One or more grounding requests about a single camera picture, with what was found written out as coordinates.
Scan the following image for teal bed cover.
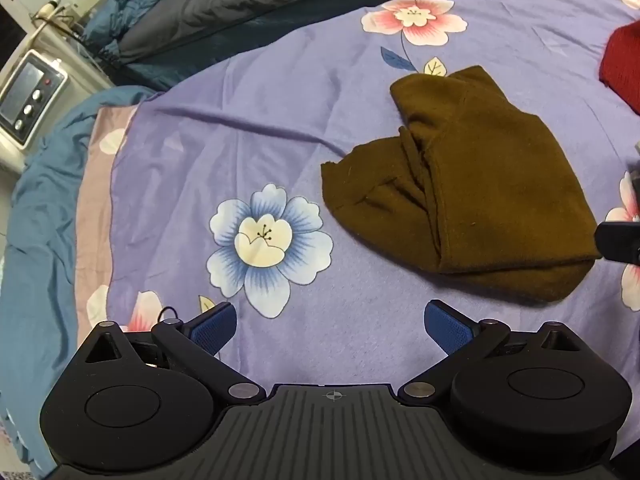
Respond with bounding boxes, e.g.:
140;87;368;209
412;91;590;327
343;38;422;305
0;86;161;477

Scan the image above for grey and blue duvet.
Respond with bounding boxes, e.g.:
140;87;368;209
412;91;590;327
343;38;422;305
80;0;537;92

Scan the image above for small white box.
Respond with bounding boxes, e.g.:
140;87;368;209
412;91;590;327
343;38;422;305
67;0;102;24

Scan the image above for brown fleece garment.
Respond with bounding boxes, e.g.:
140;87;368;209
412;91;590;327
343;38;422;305
321;65;603;304

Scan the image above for white device with display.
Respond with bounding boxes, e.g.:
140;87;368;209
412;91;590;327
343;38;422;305
0;50;69;149

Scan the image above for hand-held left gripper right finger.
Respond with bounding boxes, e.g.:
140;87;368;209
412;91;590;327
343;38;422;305
404;299;589;404

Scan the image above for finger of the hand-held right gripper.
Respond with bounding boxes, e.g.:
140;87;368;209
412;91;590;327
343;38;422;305
594;220;640;264

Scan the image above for black cable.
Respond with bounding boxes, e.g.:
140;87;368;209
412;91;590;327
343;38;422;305
34;14;117;67

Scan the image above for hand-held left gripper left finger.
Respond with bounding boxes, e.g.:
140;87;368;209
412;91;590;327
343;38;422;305
80;302;266;404

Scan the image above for red knitted garment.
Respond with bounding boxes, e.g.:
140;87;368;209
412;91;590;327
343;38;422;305
598;22;640;114

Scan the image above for purple floral bed sheet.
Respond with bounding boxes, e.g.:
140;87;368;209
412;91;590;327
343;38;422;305
75;0;640;401

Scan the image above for white bedside cabinet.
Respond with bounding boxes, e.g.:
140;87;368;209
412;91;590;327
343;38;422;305
0;19;117;172

